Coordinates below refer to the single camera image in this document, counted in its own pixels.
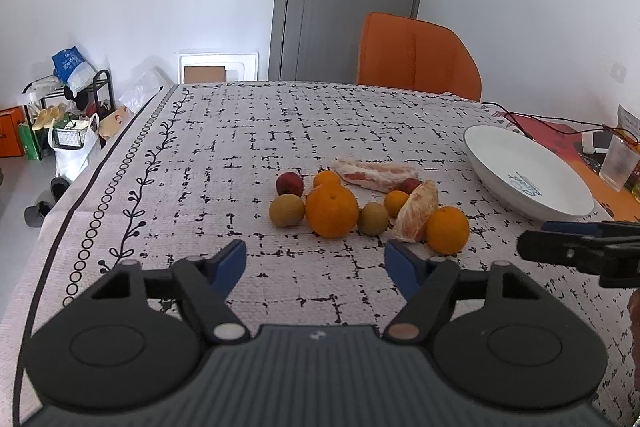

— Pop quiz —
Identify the medium orange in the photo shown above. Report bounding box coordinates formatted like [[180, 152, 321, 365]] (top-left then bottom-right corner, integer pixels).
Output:
[[425, 207, 470, 256]]

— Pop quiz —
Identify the peeled grapefruit segment short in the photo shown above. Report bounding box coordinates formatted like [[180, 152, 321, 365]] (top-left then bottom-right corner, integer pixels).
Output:
[[392, 180, 439, 243]]

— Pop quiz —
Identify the green-brown kiwi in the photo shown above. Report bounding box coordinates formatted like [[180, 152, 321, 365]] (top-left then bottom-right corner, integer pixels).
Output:
[[269, 194, 305, 228], [357, 202, 390, 236]]

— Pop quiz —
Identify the small tangerine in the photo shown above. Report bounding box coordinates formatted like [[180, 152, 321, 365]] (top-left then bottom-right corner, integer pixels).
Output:
[[383, 190, 409, 219], [314, 170, 342, 188]]

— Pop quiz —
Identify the dark red plum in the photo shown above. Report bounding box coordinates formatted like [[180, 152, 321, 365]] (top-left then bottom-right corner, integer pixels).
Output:
[[397, 178, 422, 195], [276, 171, 305, 197]]

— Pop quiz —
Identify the peeled grapefruit segment long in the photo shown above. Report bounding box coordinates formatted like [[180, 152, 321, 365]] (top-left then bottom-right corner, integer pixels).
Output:
[[331, 158, 418, 193]]

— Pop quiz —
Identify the large orange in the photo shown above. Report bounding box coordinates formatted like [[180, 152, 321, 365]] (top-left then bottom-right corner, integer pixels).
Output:
[[306, 184, 360, 239]]

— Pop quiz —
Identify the person's right hand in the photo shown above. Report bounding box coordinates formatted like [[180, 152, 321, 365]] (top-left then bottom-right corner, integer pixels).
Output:
[[628, 289, 640, 391]]

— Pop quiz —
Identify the clear plastic cup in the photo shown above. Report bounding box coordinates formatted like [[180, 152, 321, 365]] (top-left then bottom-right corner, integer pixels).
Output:
[[599, 135, 639, 192]]

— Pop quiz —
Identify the white black power adapter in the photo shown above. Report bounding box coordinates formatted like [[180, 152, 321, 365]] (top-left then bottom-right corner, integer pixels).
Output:
[[582, 130, 613, 155]]

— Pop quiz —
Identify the white ceramic plate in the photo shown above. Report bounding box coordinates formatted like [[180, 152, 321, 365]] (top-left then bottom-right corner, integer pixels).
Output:
[[463, 126, 594, 221]]

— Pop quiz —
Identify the red orange placemat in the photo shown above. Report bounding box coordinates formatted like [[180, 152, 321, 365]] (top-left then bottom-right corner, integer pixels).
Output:
[[498, 109, 639, 222]]

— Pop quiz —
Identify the snack bag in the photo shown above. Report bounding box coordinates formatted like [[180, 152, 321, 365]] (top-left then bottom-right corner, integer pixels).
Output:
[[617, 104, 640, 145]]

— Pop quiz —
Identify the patterned white tablecloth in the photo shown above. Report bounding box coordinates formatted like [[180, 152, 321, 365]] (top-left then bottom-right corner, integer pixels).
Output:
[[1, 82, 639, 426]]

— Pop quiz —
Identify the black slipper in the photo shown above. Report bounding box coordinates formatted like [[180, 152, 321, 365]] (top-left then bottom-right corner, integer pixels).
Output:
[[24, 176, 70, 229]]

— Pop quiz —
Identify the white shopping bag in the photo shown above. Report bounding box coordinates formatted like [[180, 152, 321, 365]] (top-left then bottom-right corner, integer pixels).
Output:
[[48, 113, 101, 182]]

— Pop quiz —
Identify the black metal rack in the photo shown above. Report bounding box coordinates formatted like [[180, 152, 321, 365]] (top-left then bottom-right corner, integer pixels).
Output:
[[37, 69, 116, 119]]

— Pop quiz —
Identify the white foam packaging board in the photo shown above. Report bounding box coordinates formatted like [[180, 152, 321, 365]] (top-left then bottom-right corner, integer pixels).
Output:
[[179, 51, 259, 84]]

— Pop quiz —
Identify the orange chair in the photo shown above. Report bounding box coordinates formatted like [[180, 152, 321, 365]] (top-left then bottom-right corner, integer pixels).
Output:
[[357, 12, 482, 102]]

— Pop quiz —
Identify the blue white plastic bag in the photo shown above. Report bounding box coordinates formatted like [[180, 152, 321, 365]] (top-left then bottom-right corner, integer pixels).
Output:
[[51, 46, 96, 95]]

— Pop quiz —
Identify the orange cardboard box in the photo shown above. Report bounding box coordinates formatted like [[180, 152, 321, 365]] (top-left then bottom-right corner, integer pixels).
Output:
[[0, 106, 25, 158]]

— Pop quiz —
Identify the black cable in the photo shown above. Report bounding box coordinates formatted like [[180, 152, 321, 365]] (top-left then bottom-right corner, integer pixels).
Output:
[[480, 100, 640, 143]]

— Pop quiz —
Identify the white wall socket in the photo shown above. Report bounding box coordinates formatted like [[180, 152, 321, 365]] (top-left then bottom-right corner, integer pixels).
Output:
[[610, 63, 627, 83]]

